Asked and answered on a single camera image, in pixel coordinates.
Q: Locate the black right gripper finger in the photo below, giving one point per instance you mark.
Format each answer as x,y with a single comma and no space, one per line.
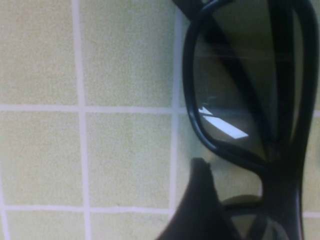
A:
195,215

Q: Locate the black-framed glasses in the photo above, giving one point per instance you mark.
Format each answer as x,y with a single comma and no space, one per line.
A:
188,100

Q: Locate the green checked tablecloth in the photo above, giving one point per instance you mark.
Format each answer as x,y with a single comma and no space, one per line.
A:
100,75

